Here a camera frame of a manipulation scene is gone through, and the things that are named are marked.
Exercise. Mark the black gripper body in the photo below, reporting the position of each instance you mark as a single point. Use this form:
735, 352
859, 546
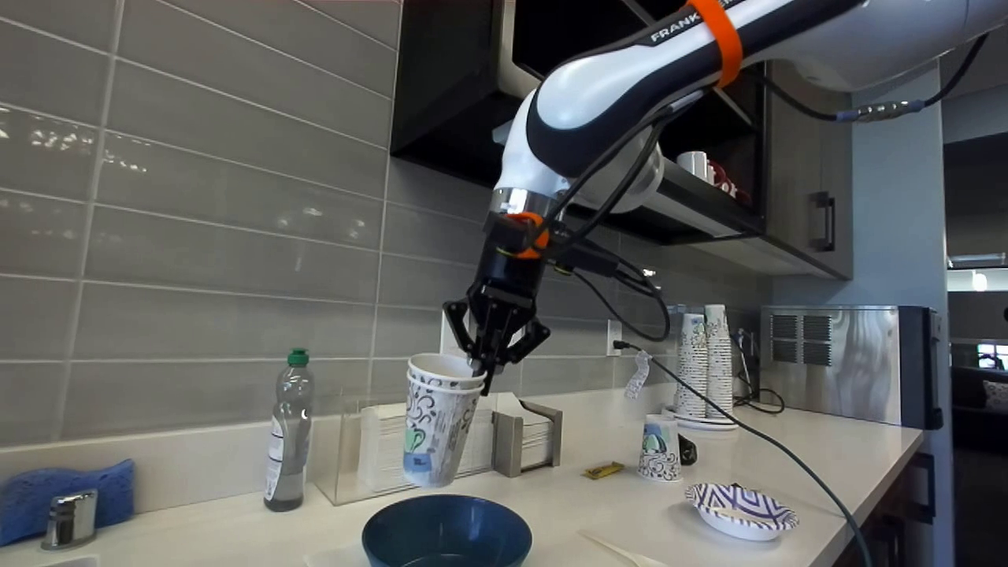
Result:
507, 277

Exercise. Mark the grey wall cabinet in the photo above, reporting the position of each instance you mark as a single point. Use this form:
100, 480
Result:
797, 158

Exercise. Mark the blue patterned paper plate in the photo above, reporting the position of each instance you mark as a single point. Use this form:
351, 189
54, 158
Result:
741, 510

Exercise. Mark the stainless steel appliance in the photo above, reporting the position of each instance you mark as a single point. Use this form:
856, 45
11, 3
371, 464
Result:
851, 366

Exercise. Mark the white wall outlet with plug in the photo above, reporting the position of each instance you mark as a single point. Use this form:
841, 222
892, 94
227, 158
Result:
613, 331

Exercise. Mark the upside-down patterned paper cup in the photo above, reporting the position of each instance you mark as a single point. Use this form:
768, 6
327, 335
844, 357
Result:
661, 448

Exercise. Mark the clear bottle green cap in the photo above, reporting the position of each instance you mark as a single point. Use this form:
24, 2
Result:
285, 443

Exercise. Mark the grey napkin holder with napkins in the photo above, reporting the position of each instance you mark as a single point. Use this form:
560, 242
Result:
523, 443

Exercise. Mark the chrome metal fixture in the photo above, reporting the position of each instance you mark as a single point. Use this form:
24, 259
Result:
71, 521

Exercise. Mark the white mug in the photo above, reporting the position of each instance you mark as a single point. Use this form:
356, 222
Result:
693, 164

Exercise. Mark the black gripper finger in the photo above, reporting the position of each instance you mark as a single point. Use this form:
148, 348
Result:
521, 342
469, 331

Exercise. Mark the black wrist camera orange mount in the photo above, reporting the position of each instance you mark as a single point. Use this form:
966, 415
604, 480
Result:
600, 261

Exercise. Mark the tall stack of paper cups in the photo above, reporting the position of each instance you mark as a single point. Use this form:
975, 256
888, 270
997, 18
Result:
690, 366
720, 364

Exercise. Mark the black upper cabinet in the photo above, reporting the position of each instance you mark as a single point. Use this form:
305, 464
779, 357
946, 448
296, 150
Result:
452, 72

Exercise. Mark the yellow packet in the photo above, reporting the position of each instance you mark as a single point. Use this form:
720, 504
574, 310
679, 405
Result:
606, 470

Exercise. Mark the dark blue bowl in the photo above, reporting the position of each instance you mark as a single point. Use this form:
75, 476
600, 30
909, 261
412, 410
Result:
444, 537

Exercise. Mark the small black object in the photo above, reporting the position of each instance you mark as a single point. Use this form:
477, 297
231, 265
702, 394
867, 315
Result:
689, 448

